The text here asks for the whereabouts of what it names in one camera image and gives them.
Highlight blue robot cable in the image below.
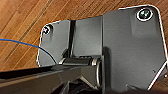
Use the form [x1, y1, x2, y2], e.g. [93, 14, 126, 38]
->
[0, 39, 59, 64]

